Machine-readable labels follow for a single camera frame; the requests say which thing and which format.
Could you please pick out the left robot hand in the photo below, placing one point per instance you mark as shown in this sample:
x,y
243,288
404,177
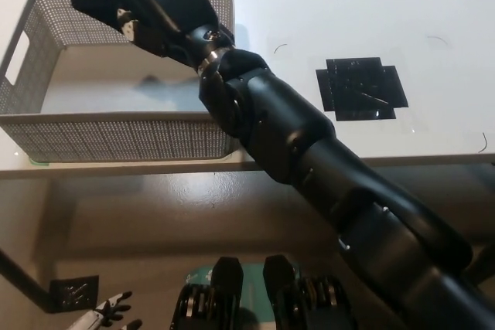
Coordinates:
x,y
100,314

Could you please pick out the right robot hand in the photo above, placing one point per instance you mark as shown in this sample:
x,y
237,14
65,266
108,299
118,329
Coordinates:
x,y
174,1

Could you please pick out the black table leg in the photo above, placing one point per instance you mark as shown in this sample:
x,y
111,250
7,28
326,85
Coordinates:
x,y
485,264
21,277

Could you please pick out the black ribbed robot body block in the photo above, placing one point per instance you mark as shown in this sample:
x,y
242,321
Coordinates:
x,y
228,283
282,283

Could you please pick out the grey perforated plastic basket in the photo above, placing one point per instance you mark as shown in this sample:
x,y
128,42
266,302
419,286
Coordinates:
x,y
116,137

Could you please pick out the green tape strip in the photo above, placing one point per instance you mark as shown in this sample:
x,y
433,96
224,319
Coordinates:
x,y
39,161

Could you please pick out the black tape cross patch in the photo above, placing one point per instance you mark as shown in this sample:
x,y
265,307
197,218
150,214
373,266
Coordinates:
x,y
359,86

